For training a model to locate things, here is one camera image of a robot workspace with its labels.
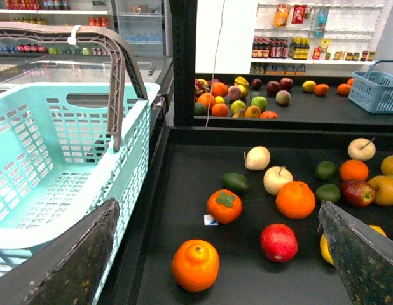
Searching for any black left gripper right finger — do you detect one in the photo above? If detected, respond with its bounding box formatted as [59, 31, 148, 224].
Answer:
[318, 201, 393, 304]

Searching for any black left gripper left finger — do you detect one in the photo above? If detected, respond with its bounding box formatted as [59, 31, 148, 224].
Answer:
[0, 198, 120, 304]

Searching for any yellow lemon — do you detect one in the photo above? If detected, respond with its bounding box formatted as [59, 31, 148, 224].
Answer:
[320, 224, 387, 266]

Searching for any light teal shopping basket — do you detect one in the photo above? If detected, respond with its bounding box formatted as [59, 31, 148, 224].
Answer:
[0, 83, 160, 304]

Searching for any grey basket handle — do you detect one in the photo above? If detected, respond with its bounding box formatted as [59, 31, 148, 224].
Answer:
[0, 22, 148, 152]

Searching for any far shelf orange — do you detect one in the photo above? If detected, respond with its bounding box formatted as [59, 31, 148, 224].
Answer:
[314, 83, 329, 97]

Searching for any far shelf lemon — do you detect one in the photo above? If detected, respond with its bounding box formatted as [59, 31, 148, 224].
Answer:
[302, 81, 317, 93]

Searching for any red yellow apple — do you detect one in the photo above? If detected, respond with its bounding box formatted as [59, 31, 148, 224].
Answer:
[340, 180, 376, 208]

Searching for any yellow orange apple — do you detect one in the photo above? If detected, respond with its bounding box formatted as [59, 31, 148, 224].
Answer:
[368, 175, 393, 207]

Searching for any green lime lower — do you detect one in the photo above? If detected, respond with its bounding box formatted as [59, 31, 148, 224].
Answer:
[315, 184, 341, 203]

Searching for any green lime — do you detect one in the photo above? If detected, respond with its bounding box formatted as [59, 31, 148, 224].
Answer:
[315, 184, 341, 203]
[314, 160, 336, 181]

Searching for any red apple near front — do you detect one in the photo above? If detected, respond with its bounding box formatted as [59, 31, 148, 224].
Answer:
[260, 224, 298, 262]

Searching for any small orange right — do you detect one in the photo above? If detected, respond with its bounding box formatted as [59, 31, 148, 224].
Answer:
[340, 159, 369, 181]

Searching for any round orange centre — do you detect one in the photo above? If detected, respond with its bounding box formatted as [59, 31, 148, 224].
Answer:
[275, 181, 316, 220]

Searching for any yellow orange round fruit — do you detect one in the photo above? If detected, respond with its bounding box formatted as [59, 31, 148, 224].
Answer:
[380, 155, 393, 176]

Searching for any green lime upper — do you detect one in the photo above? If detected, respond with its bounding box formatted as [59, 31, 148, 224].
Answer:
[314, 160, 336, 181]

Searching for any cream apple with stem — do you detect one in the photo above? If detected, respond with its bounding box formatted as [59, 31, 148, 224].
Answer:
[347, 138, 376, 161]

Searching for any cream apple centre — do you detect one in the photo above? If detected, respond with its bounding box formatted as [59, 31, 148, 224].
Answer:
[263, 166, 293, 196]

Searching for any large bumpy orange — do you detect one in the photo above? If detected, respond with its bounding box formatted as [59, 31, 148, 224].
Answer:
[171, 239, 219, 292]

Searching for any white blue label tag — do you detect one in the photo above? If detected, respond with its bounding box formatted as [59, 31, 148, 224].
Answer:
[203, 214, 219, 226]

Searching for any cream pear with stem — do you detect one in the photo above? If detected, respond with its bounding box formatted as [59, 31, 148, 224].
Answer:
[244, 146, 271, 171]

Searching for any orange persimmon with leaf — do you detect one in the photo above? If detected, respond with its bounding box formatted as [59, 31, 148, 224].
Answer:
[207, 189, 242, 224]

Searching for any dark green avocado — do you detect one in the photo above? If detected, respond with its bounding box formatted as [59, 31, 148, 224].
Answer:
[221, 173, 250, 194]

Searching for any small blue basket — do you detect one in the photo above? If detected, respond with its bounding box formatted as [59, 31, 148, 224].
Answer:
[348, 60, 393, 114]

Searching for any far peach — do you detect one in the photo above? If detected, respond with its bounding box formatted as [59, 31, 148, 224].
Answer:
[275, 90, 291, 105]

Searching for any far dark red apple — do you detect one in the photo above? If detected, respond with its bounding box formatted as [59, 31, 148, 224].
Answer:
[279, 78, 294, 91]

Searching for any far maroon apple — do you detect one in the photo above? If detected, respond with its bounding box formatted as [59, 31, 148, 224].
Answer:
[266, 81, 281, 97]

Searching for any white store shelving unit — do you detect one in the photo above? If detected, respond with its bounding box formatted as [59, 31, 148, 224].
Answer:
[250, 1, 393, 76]

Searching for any black display shelf frame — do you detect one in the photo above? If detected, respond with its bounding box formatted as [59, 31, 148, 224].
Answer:
[104, 1, 393, 304]

